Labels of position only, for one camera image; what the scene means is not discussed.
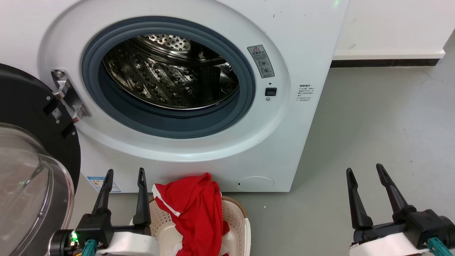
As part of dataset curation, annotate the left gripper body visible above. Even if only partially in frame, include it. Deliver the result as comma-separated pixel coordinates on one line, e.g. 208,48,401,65
50,212,161,256

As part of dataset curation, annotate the red garment with white trim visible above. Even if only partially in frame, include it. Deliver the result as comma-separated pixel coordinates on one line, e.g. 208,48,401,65
152,173,231,256

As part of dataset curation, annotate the white wall ledge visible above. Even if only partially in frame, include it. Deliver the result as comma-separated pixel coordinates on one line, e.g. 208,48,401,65
333,49,446,60

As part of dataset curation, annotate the white front-load washing machine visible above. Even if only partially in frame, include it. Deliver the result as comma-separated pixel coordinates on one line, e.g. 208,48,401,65
0,0,351,193

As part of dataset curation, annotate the black baseboard strip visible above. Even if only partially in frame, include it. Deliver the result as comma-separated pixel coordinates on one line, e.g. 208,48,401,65
331,59,441,68

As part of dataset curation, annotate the blue energy label sticker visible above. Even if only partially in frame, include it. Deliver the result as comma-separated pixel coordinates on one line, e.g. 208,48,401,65
86,176,122,193

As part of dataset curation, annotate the cream perforated laundry basket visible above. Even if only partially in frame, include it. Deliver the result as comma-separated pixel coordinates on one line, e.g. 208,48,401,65
130,196,252,256

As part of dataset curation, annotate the black washer door with glass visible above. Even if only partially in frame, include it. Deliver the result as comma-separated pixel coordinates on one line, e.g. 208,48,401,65
0,63,82,256

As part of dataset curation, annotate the teal cable connector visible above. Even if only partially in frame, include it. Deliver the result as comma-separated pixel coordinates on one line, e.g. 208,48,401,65
427,237,445,256
83,239,98,256

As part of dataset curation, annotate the silver metal door hinge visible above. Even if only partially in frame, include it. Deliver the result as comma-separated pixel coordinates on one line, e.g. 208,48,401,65
51,69,92,123

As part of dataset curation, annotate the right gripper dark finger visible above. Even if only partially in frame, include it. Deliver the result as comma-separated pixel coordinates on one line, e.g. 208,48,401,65
376,164,417,223
347,168,374,230

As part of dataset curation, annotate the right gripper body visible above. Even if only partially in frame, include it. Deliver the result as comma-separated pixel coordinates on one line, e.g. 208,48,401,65
350,209,455,256

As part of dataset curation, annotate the small text label sticker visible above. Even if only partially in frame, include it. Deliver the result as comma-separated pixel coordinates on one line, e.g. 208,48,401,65
297,84,313,103

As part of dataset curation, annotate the stainless steel washing machine drum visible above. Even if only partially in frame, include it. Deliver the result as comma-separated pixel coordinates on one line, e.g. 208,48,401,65
102,34,240,110

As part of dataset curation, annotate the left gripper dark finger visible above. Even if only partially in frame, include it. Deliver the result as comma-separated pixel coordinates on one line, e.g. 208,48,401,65
93,169,114,214
133,167,152,225

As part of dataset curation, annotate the round white filter cover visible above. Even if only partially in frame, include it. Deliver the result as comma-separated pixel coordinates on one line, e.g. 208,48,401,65
236,176,275,192

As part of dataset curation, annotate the grey rubber door gasket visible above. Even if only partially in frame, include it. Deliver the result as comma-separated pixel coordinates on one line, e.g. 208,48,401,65
81,16,256,139

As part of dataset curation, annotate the grey warning sticker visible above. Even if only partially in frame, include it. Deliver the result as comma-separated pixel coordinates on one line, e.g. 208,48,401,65
247,45,275,79

